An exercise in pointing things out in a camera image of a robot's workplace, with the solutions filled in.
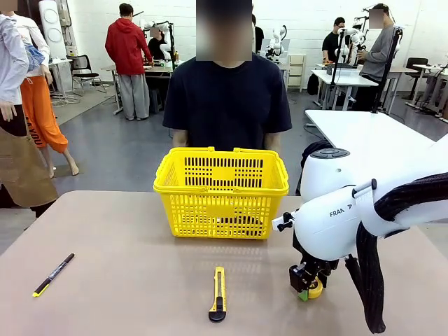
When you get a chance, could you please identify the person's left forearm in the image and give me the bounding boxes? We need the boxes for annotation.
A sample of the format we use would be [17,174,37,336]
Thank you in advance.
[262,132,282,153]

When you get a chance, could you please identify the black swivel chair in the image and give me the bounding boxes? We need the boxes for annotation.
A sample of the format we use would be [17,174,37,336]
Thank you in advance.
[405,57,431,102]

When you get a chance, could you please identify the large white table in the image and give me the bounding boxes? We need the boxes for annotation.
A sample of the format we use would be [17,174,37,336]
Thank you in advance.
[304,109,438,165]

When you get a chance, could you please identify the black pen yellow cap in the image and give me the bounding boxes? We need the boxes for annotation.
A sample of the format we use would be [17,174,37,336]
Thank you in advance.
[32,253,76,298]

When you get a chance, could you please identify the white workbench table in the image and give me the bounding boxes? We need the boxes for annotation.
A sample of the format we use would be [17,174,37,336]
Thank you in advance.
[310,69,379,111]

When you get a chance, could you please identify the black office chair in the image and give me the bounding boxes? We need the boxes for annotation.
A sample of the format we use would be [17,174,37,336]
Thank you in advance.
[65,54,108,97]

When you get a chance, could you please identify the white standing air conditioner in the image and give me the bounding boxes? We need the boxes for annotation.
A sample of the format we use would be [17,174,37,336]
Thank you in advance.
[38,0,68,60]

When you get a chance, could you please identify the grey workbench table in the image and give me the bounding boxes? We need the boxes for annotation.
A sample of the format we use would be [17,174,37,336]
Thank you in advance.
[101,62,176,116]

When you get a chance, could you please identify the person's right forearm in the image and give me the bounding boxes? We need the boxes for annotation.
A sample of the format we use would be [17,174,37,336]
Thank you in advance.
[171,128,190,148]

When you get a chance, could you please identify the person in grey sweater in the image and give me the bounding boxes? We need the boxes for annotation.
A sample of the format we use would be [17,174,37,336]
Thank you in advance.
[356,3,397,111]

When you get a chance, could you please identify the black camera tripod pole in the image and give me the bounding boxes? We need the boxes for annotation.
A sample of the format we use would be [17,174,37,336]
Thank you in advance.
[370,24,403,115]

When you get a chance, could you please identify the seated person black shirt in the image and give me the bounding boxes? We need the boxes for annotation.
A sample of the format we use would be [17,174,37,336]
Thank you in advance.
[146,27,169,61]

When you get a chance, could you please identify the white cable strap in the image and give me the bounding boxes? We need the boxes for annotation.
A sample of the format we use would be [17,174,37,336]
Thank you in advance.
[351,178,379,211]

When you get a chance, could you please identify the white drawer cabinet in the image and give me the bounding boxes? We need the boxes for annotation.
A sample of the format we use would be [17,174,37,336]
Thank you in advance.
[286,54,307,93]

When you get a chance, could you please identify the background person black shirt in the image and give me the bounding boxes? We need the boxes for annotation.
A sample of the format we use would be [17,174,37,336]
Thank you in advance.
[251,13,266,53]
[321,17,348,64]

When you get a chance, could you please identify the yellow tape measure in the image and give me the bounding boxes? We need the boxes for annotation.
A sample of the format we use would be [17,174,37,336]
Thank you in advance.
[306,277,324,300]

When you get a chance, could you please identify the yellow black utility knife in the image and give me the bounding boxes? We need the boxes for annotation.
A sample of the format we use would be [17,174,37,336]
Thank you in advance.
[208,266,228,323]

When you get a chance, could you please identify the right arm black cable sleeve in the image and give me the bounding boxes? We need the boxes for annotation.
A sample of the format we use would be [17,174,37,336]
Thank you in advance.
[344,173,448,333]

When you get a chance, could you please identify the person in dark T-shirt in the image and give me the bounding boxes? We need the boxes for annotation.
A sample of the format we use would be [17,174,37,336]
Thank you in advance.
[162,0,293,151]

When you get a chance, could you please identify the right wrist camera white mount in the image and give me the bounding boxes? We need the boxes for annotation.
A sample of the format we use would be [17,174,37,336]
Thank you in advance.
[272,211,299,232]

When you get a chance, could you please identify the yellow plastic shopping basket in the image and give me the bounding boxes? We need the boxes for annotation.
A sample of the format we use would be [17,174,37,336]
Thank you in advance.
[153,146,290,240]

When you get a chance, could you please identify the mannequin pale shirt brown trousers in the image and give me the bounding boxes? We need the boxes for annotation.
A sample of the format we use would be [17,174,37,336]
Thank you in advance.
[0,0,60,218]

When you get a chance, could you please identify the mannequin with orange trousers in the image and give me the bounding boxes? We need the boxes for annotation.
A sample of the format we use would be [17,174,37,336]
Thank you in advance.
[15,13,80,179]

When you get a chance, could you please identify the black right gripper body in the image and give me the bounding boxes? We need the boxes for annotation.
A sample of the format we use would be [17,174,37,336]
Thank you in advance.
[297,253,340,281]

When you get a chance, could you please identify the person in red hoodie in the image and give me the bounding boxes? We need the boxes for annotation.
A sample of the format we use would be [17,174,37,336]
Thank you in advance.
[104,2,154,122]

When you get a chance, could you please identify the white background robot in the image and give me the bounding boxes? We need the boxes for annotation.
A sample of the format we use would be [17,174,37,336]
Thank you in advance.
[265,24,291,59]
[337,27,368,59]
[141,20,174,60]

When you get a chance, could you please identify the black backpack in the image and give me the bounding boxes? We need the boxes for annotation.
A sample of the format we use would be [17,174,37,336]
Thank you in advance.
[300,141,333,169]

